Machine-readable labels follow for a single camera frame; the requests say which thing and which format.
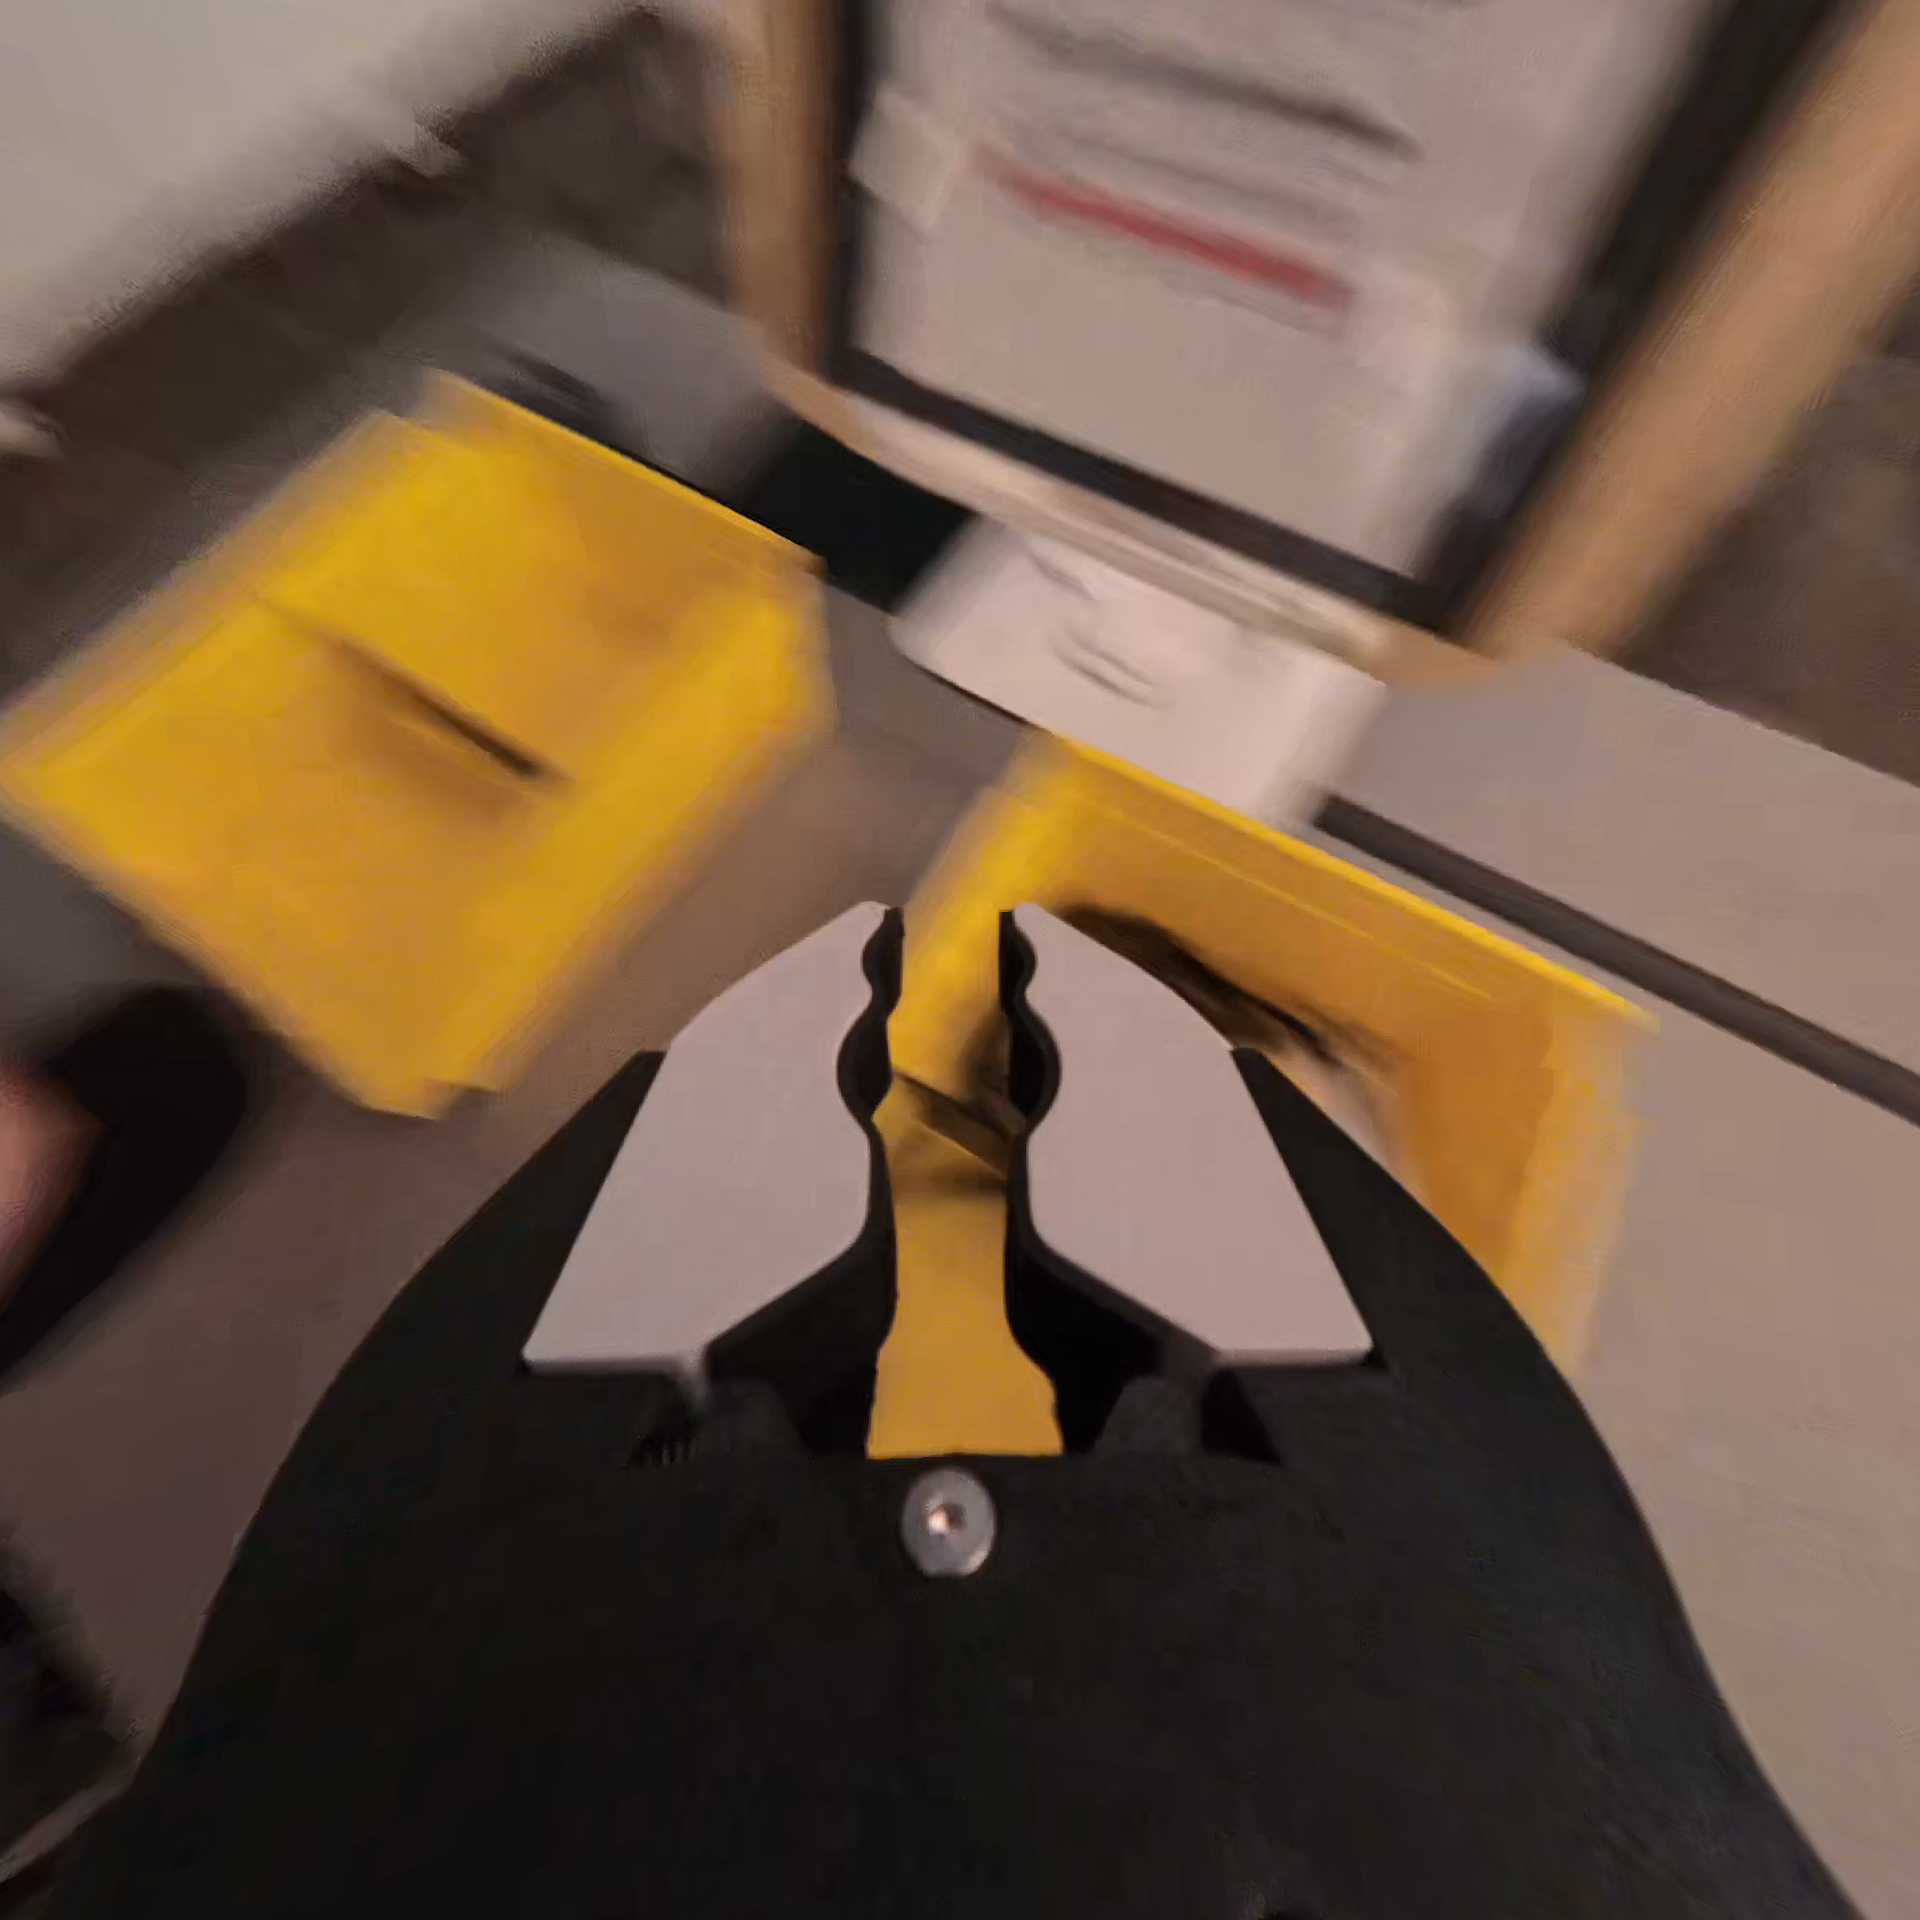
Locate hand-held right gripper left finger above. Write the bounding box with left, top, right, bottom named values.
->
left=518, top=901, right=906, bottom=1376

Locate black bin divider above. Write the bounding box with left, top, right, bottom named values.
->
left=1049, top=895, right=1359, bottom=1085
left=316, top=626, right=559, bottom=788

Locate laminated instruction sheet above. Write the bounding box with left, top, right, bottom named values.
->
left=838, top=0, right=1667, bottom=577

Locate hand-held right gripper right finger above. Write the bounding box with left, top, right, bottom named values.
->
left=997, top=903, right=1377, bottom=1369

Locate wooden document stand white base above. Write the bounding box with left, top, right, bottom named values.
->
left=721, top=0, right=1920, bottom=817

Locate yellow plastic bin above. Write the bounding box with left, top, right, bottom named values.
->
left=866, top=732, right=1655, bottom=1460
left=0, top=373, right=836, bottom=1120

